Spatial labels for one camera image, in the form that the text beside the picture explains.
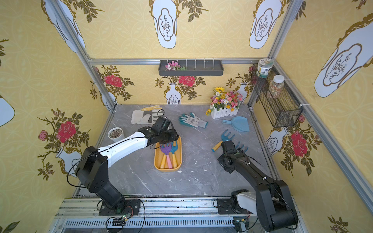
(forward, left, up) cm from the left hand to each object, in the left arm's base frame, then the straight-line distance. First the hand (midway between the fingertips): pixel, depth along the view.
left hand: (172, 135), depth 89 cm
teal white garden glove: (+20, -14, -10) cm, 26 cm away
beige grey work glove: (+26, +21, -12) cm, 35 cm away
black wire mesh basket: (+9, -62, +17) cm, 65 cm away
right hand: (-13, -31, -10) cm, 35 cm away
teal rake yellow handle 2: (-5, 0, -9) cm, 11 cm away
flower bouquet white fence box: (+22, -35, +4) cm, 42 cm away
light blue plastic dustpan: (+15, -49, -10) cm, 52 cm away
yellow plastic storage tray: (-8, +9, -11) cm, 16 cm away
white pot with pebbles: (+5, +37, -5) cm, 38 cm away
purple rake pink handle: (-6, +4, -9) cm, 11 cm away
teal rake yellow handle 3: (+3, -35, -11) cm, 36 cm away
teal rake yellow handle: (-14, +6, -10) cm, 18 cm away
